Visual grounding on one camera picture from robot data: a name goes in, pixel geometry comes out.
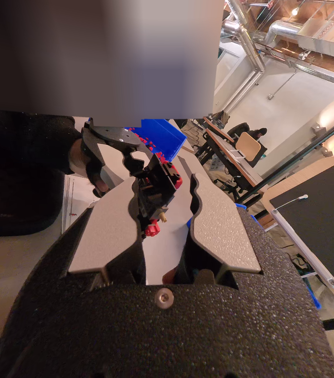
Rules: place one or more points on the person's left hand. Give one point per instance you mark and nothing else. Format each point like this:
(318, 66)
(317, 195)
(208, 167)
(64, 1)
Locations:
(77, 159)

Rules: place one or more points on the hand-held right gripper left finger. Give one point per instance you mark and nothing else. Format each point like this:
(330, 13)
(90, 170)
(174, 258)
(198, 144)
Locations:
(107, 230)

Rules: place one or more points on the white instruction booklet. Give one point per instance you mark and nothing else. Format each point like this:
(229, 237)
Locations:
(75, 200)

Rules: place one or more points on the black diagonal pole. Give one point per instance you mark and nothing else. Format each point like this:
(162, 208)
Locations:
(302, 155)

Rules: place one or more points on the person's left forearm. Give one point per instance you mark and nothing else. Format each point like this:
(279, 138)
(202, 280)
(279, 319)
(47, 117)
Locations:
(22, 138)

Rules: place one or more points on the silver round duct pipe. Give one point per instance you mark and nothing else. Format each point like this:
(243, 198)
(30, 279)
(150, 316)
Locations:
(249, 44)

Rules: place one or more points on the large silver ventilation duct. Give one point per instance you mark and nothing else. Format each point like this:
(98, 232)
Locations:
(317, 38)

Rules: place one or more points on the pile of red lego pieces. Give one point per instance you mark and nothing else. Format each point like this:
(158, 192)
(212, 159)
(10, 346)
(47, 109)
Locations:
(148, 144)

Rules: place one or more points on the person's black pants leg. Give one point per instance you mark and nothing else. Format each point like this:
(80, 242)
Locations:
(13, 206)

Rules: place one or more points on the light wood rounded frame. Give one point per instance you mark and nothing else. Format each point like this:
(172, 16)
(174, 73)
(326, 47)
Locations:
(302, 172)

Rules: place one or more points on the ceiling spot light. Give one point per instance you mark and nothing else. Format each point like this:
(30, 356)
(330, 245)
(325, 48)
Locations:
(295, 11)

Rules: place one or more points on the blue plastic bin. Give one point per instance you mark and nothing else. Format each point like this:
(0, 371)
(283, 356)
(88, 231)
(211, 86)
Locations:
(316, 301)
(169, 138)

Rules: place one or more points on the light wood chair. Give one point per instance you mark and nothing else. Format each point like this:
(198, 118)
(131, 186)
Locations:
(248, 146)

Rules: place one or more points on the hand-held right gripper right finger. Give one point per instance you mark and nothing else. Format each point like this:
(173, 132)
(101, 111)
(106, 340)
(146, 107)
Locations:
(226, 233)

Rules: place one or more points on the wooden office desk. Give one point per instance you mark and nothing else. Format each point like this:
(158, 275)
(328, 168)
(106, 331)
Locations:
(229, 147)

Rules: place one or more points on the black felt panel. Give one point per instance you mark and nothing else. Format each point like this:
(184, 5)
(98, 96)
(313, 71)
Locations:
(317, 221)

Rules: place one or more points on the silver panel rail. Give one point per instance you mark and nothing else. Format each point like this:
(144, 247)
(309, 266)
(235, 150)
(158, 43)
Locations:
(302, 248)

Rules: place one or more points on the black red lego car model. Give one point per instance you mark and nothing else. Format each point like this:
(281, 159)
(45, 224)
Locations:
(158, 183)

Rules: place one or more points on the person's right hand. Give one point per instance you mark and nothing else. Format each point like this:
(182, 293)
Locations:
(170, 276)

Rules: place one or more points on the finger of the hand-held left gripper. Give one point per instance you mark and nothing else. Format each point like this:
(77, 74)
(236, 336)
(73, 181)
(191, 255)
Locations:
(113, 165)
(139, 156)

